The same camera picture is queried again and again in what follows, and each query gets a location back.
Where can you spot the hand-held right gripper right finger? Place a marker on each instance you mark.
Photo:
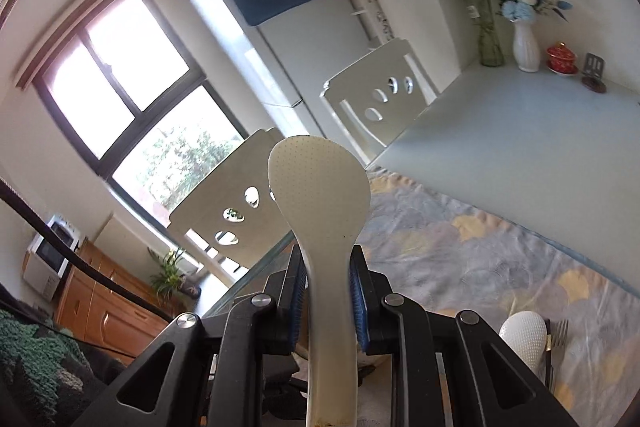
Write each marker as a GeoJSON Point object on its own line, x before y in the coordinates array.
{"type": "Point", "coordinates": [359, 307]}

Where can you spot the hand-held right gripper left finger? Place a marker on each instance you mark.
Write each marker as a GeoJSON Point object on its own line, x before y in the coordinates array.
{"type": "Point", "coordinates": [299, 307]}

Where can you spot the white dotted rice paddle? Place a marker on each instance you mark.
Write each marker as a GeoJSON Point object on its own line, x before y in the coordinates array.
{"type": "Point", "coordinates": [522, 332]}

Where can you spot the steel fork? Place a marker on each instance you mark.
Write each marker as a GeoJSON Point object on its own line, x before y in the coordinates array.
{"type": "Point", "coordinates": [561, 337]}

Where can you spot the patterned grey tablecloth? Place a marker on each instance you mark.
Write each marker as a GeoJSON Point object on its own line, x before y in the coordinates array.
{"type": "Point", "coordinates": [475, 257]}

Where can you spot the white dining chair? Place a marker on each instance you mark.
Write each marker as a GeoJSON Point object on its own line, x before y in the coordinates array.
{"type": "Point", "coordinates": [360, 92]}
{"type": "Point", "coordinates": [215, 207]}

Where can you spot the green potted plant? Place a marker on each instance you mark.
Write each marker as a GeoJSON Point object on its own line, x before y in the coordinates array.
{"type": "Point", "coordinates": [170, 272]}

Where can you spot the wooden cabinet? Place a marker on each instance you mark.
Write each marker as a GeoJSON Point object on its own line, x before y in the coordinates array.
{"type": "Point", "coordinates": [115, 307]}

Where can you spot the white fridge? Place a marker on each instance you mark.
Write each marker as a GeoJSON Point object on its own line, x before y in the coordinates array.
{"type": "Point", "coordinates": [300, 57]}

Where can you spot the white microwave oven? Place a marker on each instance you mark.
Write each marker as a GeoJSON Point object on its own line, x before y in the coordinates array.
{"type": "Point", "coordinates": [45, 257]}

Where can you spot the dark framed window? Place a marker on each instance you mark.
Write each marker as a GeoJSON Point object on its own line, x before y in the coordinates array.
{"type": "Point", "coordinates": [125, 72]}

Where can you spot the white ribbed vase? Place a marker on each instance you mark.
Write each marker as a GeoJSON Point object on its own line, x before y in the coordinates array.
{"type": "Point", "coordinates": [526, 47]}

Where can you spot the red lidded teacup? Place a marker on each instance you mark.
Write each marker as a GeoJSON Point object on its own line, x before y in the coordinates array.
{"type": "Point", "coordinates": [561, 57]}

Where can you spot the black phone stand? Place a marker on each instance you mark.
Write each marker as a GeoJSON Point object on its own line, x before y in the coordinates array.
{"type": "Point", "coordinates": [595, 72]}

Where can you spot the white wall hanging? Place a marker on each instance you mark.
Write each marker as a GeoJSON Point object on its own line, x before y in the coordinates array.
{"type": "Point", "coordinates": [370, 2]}

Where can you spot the wooden curtain rail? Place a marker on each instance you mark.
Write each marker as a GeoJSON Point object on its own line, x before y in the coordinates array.
{"type": "Point", "coordinates": [75, 7]}

